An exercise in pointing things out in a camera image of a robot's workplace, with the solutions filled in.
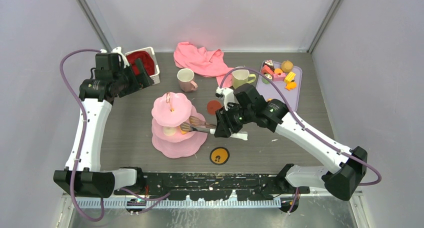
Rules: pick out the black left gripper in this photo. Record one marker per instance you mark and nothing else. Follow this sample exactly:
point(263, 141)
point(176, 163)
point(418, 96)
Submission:
point(143, 75)

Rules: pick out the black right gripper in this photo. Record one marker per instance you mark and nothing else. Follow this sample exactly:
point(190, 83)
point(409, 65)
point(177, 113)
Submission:
point(224, 123)

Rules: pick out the pink three-tier dessert stand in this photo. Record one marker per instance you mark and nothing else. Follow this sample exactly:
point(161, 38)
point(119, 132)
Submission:
point(168, 113)

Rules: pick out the metal serving tongs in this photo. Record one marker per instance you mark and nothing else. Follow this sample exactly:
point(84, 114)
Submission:
point(195, 124)

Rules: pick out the white round cake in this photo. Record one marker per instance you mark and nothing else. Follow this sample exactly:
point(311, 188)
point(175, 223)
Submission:
point(169, 131)

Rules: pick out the orange wafer bar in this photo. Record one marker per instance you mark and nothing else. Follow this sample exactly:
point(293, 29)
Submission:
point(182, 130)

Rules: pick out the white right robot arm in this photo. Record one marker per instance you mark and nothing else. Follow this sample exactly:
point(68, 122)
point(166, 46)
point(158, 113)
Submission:
point(342, 168)

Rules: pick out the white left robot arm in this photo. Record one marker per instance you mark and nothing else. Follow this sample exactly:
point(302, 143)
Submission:
point(82, 175)

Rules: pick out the white plastic basket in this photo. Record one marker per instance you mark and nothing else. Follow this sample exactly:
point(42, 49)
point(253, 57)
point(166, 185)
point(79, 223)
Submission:
point(150, 50)

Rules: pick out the dark red towel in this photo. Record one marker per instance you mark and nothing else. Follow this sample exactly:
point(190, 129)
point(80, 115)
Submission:
point(146, 59)

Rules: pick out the green frog macaron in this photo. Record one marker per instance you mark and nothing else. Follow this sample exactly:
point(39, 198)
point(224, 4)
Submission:
point(267, 78)

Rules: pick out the green mug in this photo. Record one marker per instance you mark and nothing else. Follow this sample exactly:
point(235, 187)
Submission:
point(241, 76)

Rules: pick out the red round coaster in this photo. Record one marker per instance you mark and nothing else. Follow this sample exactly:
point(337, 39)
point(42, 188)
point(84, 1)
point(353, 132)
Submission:
point(213, 106)

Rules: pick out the pink cherry cake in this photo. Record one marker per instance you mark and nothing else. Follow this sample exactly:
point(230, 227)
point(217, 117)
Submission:
point(279, 77)

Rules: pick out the lavender serving tray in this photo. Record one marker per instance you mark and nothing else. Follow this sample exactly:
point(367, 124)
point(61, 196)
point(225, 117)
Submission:
point(269, 92)

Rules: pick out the small orange round cookie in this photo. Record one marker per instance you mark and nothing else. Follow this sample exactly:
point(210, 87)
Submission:
point(278, 72)

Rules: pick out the chocolate cake slice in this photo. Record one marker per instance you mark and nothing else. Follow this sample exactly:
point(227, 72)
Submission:
point(269, 63)

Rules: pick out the orange fish-shaped cookie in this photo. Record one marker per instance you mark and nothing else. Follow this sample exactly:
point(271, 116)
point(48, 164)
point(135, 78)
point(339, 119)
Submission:
point(291, 86)

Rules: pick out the pink mug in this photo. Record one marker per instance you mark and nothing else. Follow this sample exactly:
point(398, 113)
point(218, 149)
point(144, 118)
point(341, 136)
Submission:
point(186, 81)

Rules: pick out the yellow layered cake piece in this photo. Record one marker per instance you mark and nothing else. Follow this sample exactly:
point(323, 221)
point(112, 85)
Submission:
point(290, 77)

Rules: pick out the golden round bun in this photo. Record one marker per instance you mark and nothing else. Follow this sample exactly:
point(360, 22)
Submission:
point(287, 66)

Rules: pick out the orange round sticker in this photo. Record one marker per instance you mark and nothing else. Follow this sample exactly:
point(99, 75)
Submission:
point(219, 156)

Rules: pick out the pink cloth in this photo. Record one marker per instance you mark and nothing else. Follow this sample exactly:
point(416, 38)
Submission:
point(206, 63)

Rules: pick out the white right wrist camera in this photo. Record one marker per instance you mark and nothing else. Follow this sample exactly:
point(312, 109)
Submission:
point(226, 95)

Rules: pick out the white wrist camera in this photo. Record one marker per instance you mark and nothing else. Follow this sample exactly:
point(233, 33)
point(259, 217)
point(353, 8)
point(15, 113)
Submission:
point(118, 50)
point(226, 95)

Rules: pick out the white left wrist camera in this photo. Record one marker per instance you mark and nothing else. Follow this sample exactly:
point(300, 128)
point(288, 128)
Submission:
point(118, 50)

